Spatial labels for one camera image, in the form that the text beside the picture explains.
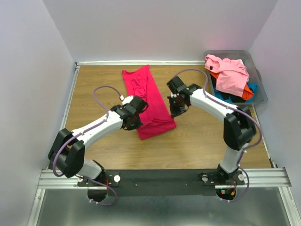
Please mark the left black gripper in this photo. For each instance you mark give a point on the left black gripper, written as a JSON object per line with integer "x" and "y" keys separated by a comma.
{"x": 132, "y": 123}

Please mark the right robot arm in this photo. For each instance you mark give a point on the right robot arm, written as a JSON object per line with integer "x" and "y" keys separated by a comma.
{"x": 238, "y": 125}

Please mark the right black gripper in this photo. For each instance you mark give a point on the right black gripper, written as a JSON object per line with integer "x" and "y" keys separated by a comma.
{"x": 177, "y": 110}

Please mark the magenta t-shirt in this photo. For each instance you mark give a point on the magenta t-shirt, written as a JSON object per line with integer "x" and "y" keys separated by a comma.
{"x": 156, "y": 119}

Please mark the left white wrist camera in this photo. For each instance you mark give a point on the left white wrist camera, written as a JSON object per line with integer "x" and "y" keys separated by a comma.
{"x": 126, "y": 100}

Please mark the light pink t-shirt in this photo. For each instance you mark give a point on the light pink t-shirt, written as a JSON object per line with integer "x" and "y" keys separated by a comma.
{"x": 232, "y": 74}

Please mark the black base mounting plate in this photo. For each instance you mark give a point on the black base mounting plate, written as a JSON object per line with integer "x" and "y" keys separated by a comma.
{"x": 170, "y": 182}

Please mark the black t-shirt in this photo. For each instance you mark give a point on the black t-shirt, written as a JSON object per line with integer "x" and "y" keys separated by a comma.
{"x": 225, "y": 96}

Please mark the teal t-shirt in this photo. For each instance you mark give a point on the teal t-shirt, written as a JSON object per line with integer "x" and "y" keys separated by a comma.
{"x": 254, "y": 86}

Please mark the aluminium front rail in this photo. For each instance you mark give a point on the aluminium front rail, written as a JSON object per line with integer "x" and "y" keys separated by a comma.
{"x": 272, "y": 177}

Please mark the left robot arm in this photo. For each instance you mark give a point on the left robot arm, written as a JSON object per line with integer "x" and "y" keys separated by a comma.
{"x": 67, "y": 153}

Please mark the orange t-shirt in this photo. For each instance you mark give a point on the orange t-shirt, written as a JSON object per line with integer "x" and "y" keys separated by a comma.
{"x": 248, "y": 92}

